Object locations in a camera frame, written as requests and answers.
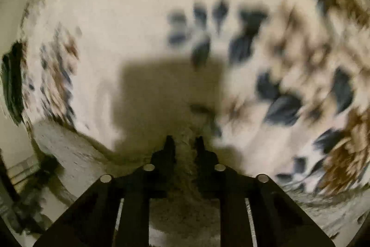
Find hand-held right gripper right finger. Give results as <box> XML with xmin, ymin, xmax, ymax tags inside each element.
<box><xmin>194</xmin><ymin>136</ymin><xmax>336</xmax><ymax>247</ymax></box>

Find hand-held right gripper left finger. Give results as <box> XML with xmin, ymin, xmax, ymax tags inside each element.
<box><xmin>33</xmin><ymin>135</ymin><xmax>177</xmax><ymax>247</ymax></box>

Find dark green cloth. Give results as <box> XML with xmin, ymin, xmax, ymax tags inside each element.
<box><xmin>1</xmin><ymin>41</ymin><xmax>26</xmax><ymax>124</ymax></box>

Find leaf printed blanket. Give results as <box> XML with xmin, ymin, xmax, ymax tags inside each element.
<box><xmin>17</xmin><ymin>0</ymin><xmax>370</xmax><ymax>198</ymax></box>

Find grey pants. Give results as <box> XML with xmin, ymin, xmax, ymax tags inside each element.
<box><xmin>30</xmin><ymin>119</ymin><xmax>366</xmax><ymax>247</ymax></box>

